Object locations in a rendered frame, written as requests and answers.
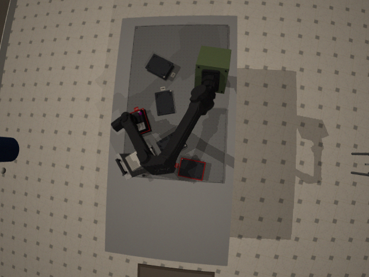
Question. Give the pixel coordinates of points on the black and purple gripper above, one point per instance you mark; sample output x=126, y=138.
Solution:
x=139, y=117

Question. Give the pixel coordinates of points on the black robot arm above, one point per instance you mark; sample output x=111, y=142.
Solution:
x=201, y=103

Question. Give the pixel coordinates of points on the white well plate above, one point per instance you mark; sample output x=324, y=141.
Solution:
x=141, y=126

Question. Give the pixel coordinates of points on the grey shelf rack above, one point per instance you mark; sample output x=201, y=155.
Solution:
x=137, y=171

